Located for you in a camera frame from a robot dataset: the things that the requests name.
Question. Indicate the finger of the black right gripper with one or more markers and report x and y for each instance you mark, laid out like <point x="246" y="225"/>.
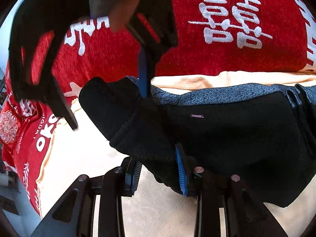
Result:
<point x="145" y="72"/>
<point x="58" y="103"/>

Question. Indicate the red embroidered cushion left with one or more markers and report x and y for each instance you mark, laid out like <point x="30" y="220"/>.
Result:
<point x="14" y="116"/>

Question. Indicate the black pants with grey trim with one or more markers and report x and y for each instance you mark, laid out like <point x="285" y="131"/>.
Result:
<point x="264" y="134"/>

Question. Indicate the cream cloth sheet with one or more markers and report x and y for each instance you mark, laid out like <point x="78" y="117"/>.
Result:
<point x="155" y="210"/>

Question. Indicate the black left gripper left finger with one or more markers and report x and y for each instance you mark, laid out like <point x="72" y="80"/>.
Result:
<point x="132" y="175"/>

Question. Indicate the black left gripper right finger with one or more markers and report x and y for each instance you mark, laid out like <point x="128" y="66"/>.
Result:
<point x="184" y="170"/>

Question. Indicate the red blanket with white characters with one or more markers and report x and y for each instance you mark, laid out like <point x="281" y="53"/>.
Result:
<point x="214" y="36"/>

